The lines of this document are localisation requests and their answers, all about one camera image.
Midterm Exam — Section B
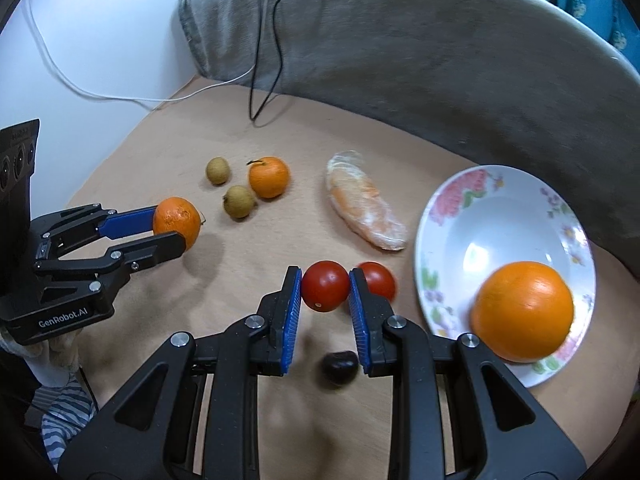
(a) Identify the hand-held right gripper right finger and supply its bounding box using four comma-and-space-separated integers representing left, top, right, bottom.
348, 267, 587, 480

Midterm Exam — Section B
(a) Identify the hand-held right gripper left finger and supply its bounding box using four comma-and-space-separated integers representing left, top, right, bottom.
57, 266, 303, 480

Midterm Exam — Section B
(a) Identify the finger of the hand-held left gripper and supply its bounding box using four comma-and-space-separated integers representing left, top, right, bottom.
30, 203, 160, 256
32, 231, 187, 293

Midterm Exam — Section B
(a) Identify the small orange mandarin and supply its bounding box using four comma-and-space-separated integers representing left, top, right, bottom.
152, 197, 203, 252

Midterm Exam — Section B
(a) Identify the red tomato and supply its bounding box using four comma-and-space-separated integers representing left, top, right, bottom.
357, 261, 397, 303
301, 260, 350, 313

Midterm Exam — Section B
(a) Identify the dark purple round fruit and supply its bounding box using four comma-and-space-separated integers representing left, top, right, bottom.
320, 351, 359, 388

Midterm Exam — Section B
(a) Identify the brown longan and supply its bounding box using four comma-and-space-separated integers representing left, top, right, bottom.
223, 185, 257, 219
206, 157, 231, 186

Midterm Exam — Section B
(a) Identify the plastic-wrapped peeled citrus piece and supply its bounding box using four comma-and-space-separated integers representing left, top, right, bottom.
326, 150, 408, 251

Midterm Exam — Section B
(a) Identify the small mandarin with stem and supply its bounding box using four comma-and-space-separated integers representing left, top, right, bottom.
246, 156, 291, 199

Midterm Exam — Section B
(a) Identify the large orange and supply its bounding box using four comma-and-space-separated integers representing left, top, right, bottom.
471, 261, 575, 364

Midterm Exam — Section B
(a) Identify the white floral plate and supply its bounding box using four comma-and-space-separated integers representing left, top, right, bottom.
414, 164, 597, 388

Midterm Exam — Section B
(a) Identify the person's left hand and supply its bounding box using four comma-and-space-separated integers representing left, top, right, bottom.
0, 331, 83, 388

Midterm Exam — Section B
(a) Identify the blue white striped cloth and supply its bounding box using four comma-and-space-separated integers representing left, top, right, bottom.
30, 375, 98, 471

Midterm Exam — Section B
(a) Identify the grey plush blanket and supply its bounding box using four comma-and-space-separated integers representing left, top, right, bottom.
178, 0, 640, 281

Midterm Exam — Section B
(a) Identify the white cable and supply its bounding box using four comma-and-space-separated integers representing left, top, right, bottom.
26, 0, 281, 111

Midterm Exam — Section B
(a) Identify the black cable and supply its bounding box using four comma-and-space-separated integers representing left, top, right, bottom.
247, 0, 346, 123

